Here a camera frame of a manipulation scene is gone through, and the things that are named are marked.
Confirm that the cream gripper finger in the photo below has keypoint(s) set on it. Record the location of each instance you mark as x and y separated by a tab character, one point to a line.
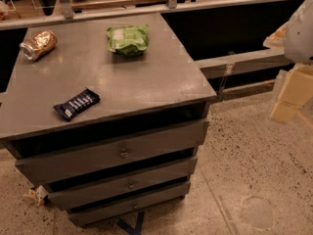
276	39
296	91

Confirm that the green rice chip bag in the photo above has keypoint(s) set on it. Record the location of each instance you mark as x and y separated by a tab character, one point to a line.
128	40

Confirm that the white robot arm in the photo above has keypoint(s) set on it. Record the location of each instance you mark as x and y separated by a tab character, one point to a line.
296	38

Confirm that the dark blue rxbar wrapper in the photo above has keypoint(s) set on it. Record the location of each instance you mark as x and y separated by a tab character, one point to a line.
78	104

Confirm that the grey drawer cabinet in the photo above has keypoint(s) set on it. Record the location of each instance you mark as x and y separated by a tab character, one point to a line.
157	89

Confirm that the middle grey drawer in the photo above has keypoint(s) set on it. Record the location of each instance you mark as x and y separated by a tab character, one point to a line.
129	182

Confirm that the grey drawer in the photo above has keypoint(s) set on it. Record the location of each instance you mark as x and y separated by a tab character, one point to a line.
129	182
58	166
131	204

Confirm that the gold soda can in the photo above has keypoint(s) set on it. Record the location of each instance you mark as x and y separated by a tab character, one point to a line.
39	44

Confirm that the bottom grey drawer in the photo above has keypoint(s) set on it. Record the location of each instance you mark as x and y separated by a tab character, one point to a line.
131	204

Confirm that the top grey drawer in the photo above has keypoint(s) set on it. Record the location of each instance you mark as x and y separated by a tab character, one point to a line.
58	166

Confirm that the crumpled paper scrap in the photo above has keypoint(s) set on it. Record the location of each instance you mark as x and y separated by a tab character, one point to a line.
38	194

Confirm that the grey metal railing frame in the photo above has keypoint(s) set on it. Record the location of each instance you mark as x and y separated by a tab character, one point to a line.
223	37

